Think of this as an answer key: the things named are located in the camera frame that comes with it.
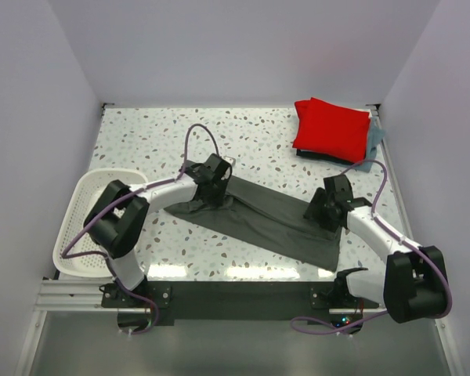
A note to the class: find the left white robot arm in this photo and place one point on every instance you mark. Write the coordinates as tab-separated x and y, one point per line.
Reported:
116	220

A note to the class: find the folded black t shirt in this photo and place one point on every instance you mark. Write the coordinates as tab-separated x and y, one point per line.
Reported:
314	156

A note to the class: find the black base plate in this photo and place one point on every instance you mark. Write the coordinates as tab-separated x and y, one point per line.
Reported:
242	300

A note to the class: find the grey t shirt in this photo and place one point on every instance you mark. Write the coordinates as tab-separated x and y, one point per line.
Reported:
267	219

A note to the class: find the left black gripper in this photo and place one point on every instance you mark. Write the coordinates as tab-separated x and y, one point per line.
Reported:
217	201

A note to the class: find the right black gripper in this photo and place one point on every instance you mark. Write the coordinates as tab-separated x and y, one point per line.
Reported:
313	211

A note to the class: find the folded light blue t shirt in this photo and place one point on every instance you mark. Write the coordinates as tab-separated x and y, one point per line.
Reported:
375	136

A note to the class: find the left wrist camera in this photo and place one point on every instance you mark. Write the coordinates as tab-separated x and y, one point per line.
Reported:
230	160

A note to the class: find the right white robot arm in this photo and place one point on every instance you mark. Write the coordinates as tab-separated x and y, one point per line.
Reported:
414	284

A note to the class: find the aluminium frame rail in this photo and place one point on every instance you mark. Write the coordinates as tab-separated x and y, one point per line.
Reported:
391	204

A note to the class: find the folded red t shirt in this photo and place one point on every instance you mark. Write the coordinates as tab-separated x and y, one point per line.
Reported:
325	128

